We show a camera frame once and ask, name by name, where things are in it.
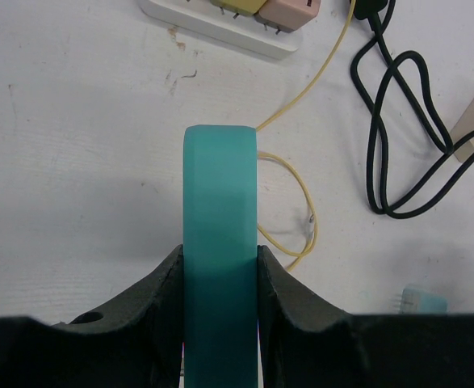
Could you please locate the yellow thin cable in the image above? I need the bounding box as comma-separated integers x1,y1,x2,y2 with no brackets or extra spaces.
254,0,358,272

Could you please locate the black power cord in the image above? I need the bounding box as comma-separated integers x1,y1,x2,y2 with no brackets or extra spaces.
344,0,474,220

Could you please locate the white triangular power socket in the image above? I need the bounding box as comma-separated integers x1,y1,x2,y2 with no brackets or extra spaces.
138,0,303,60

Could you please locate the pink charger plug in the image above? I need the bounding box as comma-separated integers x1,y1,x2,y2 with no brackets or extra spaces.
255,0,321,32

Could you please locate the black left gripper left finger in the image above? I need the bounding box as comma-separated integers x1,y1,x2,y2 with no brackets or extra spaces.
0,246,184,387

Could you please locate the yellow charger plug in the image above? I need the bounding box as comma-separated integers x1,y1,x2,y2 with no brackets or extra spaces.
211,0,266,16

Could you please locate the teal charger plug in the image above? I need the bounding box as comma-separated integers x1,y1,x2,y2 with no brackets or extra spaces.
392,285,448,314

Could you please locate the teal triangular power socket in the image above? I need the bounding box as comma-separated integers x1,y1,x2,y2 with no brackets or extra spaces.
182,124,258,387

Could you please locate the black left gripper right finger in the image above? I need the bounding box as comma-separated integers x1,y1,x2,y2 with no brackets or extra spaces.
257,246,474,387

